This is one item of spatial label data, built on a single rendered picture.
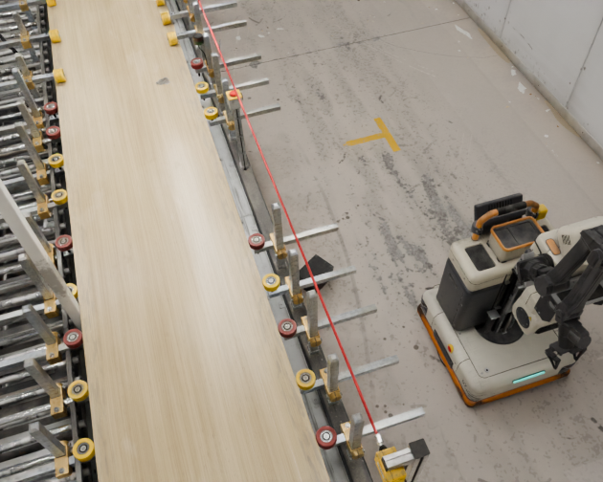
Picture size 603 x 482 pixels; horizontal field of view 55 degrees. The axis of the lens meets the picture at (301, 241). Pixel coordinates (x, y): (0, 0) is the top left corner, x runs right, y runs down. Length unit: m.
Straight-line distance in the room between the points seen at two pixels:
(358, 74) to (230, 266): 2.91
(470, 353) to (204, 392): 1.49
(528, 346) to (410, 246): 1.06
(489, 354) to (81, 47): 3.15
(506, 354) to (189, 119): 2.18
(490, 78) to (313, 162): 1.78
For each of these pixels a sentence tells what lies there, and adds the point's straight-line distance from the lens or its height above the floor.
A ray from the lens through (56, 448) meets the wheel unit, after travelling 2.50.
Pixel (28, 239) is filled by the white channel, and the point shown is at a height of 1.45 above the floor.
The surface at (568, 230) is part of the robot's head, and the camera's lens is 2.45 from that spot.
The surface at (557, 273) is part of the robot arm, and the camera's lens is 2.32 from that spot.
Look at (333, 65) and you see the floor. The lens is 5.35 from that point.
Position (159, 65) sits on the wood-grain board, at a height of 0.90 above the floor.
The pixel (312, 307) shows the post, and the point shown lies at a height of 1.10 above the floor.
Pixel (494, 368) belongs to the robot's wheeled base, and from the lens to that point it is 3.26.
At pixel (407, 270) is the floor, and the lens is 3.83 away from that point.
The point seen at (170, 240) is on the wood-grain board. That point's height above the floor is 0.90.
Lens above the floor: 3.11
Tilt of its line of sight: 52 degrees down
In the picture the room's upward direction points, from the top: 3 degrees counter-clockwise
